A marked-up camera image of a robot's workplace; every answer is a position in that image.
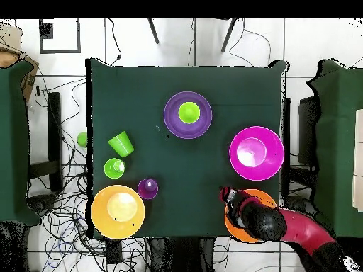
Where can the black floor power box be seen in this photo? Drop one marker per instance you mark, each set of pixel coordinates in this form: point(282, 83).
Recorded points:
point(114, 252)

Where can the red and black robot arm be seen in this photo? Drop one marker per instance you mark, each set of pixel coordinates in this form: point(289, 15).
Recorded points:
point(306, 229)

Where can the green side table cloth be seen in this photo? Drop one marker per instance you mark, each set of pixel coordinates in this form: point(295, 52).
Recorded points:
point(337, 141)
point(14, 141)

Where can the purple plastic bowl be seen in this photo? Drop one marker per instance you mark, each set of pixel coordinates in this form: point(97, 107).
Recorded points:
point(173, 124)

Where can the brown cardboard box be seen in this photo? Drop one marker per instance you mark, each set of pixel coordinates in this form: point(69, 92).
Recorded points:
point(29, 82)

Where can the black square floor frame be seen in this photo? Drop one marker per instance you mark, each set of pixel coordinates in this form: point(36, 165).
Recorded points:
point(60, 51)

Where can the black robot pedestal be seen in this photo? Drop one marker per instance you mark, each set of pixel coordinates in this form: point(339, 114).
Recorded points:
point(181, 255)

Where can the black equipment box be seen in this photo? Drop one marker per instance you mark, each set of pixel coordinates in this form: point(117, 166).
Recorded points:
point(307, 127)

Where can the black stand bar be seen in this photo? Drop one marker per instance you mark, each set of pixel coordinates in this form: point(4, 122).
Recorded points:
point(55, 127)
point(286, 119)

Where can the small green plastic bowl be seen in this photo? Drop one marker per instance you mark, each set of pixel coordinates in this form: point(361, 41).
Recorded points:
point(82, 139)

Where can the large pink plastic bowl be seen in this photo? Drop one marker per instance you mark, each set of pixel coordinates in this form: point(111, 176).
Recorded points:
point(256, 170)

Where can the black tripod leg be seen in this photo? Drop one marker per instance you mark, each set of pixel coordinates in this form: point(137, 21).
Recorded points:
point(229, 35)
point(153, 31)

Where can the dark green table cloth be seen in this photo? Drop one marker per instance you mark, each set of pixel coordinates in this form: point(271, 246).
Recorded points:
point(127, 85)

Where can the large orange plastic bowl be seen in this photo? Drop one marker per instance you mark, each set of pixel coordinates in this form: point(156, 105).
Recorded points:
point(119, 228)
point(235, 231)

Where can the green plastic cup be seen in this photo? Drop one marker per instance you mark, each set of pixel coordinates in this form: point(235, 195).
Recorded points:
point(189, 112)
point(110, 170)
point(122, 144)

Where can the grey round stand base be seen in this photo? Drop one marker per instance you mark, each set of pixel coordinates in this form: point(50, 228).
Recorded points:
point(297, 202)

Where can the purple plastic cup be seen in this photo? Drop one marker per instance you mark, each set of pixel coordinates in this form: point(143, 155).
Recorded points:
point(147, 190)

